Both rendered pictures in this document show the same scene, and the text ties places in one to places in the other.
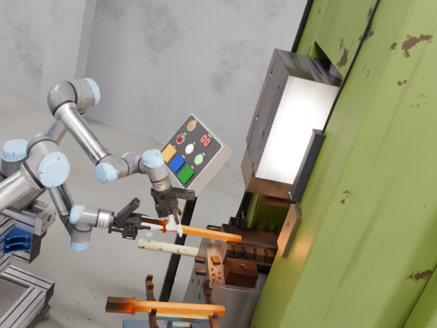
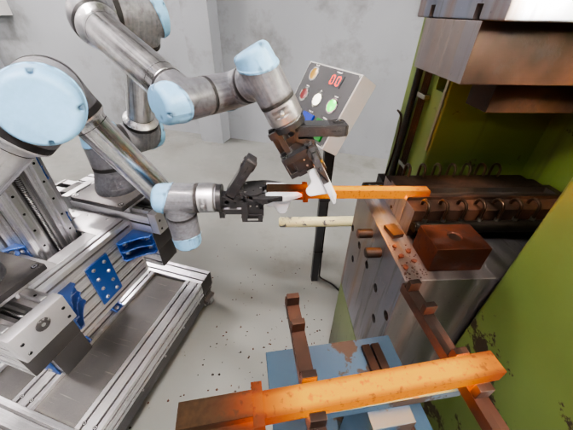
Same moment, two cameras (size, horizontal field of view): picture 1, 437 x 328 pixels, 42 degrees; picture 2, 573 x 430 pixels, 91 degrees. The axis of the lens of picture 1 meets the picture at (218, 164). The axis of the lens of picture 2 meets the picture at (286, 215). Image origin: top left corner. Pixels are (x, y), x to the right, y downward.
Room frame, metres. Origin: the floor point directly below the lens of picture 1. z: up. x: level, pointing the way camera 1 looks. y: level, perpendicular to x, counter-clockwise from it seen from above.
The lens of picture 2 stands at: (1.29, 0.09, 1.37)
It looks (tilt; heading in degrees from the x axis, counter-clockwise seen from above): 36 degrees down; 9
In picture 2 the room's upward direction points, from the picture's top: 1 degrees clockwise
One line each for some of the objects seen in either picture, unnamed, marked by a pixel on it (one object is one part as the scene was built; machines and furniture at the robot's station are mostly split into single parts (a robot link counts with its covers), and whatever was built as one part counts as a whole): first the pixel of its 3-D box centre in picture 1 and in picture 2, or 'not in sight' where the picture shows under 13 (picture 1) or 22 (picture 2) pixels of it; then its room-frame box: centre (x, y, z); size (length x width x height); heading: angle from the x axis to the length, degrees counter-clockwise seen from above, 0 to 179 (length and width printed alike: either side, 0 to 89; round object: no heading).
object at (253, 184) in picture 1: (296, 177); (541, 49); (2.01, -0.31, 1.32); 0.42 x 0.20 x 0.10; 102
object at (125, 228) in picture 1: (124, 224); (241, 200); (1.86, 0.29, 0.98); 0.12 x 0.08 x 0.09; 102
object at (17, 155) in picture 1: (16, 157); (104, 143); (2.10, 0.85, 0.98); 0.13 x 0.12 x 0.14; 149
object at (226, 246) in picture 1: (270, 248); (469, 199); (2.01, -0.31, 0.96); 0.42 x 0.20 x 0.09; 102
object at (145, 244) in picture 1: (182, 250); (328, 221); (2.29, 0.05, 0.62); 0.44 x 0.05 x 0.05; 102
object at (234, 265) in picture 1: (240, 273); (448, 246); (1.81, -0.21, 0.95); 0.12 x 0.09 x 0.07; 102
